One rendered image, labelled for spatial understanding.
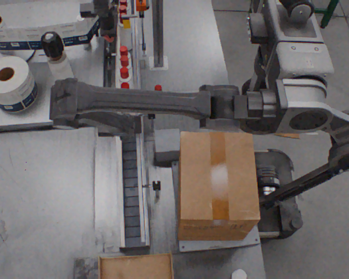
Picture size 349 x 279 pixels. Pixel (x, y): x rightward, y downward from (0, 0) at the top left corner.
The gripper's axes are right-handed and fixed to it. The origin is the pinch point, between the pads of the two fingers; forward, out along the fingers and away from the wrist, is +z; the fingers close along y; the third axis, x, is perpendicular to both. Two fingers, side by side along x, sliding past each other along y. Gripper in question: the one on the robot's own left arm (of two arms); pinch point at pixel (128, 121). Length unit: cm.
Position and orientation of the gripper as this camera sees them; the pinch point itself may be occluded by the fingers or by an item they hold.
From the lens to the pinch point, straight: 144.4
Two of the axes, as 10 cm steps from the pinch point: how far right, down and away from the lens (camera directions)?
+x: 0.5, 9.8, 2.0
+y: -10.0, 0.6, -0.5
